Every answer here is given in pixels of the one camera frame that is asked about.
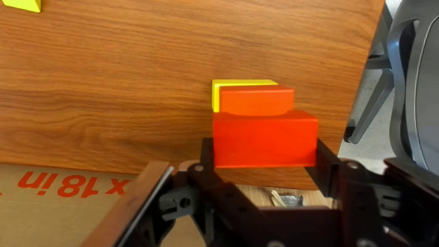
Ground orange arch-cut block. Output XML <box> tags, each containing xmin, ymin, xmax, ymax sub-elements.
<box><xmin>211</xmin><ymin>109</ymin><xmax>319</xmax><ymax>171</ymax></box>

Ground orange rectangular block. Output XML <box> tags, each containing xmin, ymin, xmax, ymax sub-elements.
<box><xmin>218</xmin><ymin>86</ymin><xmax>295</xmax><ymax>117</ymax></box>

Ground cardboard box with red print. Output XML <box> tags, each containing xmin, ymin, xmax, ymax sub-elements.
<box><xmin>0</xmin><ymin>164</ymin><xmax>330</xmax><ymax>247</ymax></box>

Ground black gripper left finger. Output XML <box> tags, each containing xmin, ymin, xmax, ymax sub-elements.
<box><xmin>190</xmin><ymin>136</ymin><xmax>216</xmax><ymax>175</ymax></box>

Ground yellow cube block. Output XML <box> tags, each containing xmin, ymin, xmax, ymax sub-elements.
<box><xmin>1</xmin><ymin>0</ymin><xmax>42</xmax><ymax>14</ymax></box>

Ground small metal part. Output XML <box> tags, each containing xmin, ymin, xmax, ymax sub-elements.
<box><xmin>269</xmin><ymin>189</ymin><xmax>304</xmax><ymax>209</ymax></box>

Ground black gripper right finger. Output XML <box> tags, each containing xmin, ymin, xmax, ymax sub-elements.
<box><xmin>304</xmin><ymin>138</ymin><xmax>367</xmax><ymax>199</ymax></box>

